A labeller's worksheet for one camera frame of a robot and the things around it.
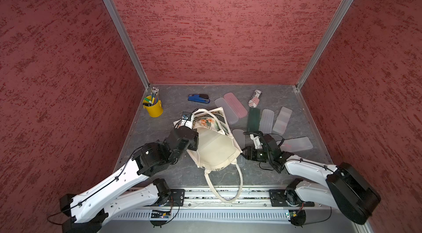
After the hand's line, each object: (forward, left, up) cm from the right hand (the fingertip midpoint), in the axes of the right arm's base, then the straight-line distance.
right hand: (242, 155), depth 86 cm
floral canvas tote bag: (+4, +13, 0) cm, 14 cm away
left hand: (+1, +23, +24) cm, 33 cm away
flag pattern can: (+39, -13, +1) cm, 41 cm away
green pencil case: (+24, -11, -1) cm, 26 cm away
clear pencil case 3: (+26, +4, -2) cm, 26 cm away
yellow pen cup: (+30, +52, +10) cm, 61 cm away
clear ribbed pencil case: (+22, -18, -1) cm, 28 cm away
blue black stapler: (+41, +24, +1) cm, 47 cm away
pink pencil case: (+33, -1, 0) cm, 33 cm away
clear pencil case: (+22, -28, -1) cm, 36 cm away
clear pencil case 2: (+6, -31, -1) cm, 32 cm away
